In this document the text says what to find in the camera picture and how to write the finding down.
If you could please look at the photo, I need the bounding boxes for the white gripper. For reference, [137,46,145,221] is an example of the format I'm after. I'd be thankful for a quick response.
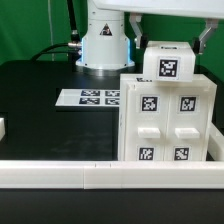
[93,0,224,54]

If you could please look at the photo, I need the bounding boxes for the white cabinet top block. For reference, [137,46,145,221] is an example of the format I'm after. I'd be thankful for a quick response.
[143,41,196,82]

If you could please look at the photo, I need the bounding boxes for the white cabinet door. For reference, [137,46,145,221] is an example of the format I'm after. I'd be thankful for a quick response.
[124,85,170,162]
[164,85,216,162]

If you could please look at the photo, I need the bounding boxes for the white cabinet body box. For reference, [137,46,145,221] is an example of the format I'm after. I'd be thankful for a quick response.
[118,74,216,161]

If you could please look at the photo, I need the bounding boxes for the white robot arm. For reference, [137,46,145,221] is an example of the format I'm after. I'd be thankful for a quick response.
[76,0,224,74]

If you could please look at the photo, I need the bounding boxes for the white left fence stub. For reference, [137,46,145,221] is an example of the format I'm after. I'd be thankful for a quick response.
[0,118,5,141]

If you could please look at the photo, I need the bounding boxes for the black cable bundle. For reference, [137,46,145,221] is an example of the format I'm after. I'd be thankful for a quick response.
[30,0,83,62]

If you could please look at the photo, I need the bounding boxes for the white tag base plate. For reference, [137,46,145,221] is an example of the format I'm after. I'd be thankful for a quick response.
[56,89,120,107]

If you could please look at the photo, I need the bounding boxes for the white right fence rail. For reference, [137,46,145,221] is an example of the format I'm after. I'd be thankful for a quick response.
[208,124,224,162]

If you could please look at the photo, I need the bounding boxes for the white fence rail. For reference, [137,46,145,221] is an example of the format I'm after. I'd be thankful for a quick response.
[208,124,224,162]
[0,161,224,189]

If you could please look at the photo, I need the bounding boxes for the white front fence rail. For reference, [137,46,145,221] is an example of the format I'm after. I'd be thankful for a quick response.
[0,161,224,189]

